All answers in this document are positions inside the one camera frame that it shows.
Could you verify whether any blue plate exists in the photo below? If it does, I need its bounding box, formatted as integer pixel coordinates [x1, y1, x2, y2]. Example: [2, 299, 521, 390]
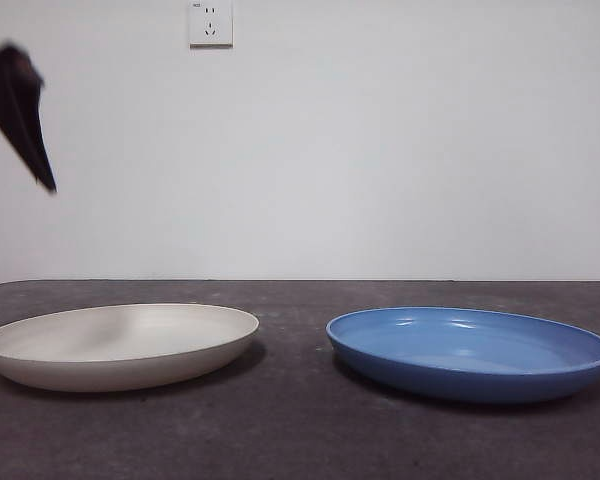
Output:
[325, 306, 600, 405]

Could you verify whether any white plate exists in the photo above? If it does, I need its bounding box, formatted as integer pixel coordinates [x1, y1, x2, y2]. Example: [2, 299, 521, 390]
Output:
[0, 302, 260, 394]

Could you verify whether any white wall socket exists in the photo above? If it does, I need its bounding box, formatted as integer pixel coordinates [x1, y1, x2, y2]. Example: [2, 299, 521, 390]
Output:
[188, 0, 235, 50]

